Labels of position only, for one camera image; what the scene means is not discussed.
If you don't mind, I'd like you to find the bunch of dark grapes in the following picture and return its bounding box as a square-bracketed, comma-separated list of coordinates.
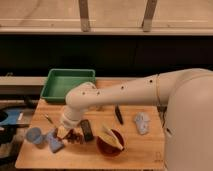
[65, 130, 83, 144]

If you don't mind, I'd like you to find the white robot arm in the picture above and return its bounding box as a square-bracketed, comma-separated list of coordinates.
[60, 68, 213, 171]

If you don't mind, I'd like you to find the blue plastic cup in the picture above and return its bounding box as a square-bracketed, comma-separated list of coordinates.
[25, 127, 43, 145]

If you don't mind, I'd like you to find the metal spoon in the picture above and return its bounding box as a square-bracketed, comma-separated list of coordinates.
[43, 114, 56, 127]

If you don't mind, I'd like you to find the black rectangular remote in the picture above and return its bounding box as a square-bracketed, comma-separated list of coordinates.
[80, 119, 94, 142]

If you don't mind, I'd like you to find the yellow corn cob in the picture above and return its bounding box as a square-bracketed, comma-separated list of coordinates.
[97, 125, 124, 150]

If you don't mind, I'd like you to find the red bowl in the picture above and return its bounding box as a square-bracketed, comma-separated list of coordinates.
[96, 130, 124, 157]

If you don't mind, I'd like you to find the green plastic tray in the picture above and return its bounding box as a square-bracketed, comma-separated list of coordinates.
[40, 69, 96, 103]

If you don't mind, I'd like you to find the blue black device left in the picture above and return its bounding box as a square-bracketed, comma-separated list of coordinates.
[0, 106, 23, 146]

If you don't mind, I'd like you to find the black handled knife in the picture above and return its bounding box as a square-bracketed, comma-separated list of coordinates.
[115, 105, 123, 125]

